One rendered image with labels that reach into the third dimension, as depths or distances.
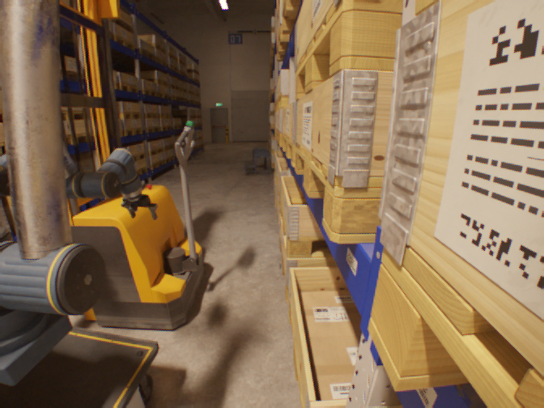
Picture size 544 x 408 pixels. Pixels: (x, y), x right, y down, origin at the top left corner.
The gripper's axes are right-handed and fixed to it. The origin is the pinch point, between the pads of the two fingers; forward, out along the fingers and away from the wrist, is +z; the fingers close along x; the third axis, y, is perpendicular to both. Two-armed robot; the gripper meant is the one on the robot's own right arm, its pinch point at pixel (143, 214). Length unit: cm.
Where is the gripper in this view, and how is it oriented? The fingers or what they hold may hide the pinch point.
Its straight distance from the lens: 151.8
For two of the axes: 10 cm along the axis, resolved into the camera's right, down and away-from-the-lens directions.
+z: 0.0, 7.3, 6.8
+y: -1.0, 6.8, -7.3
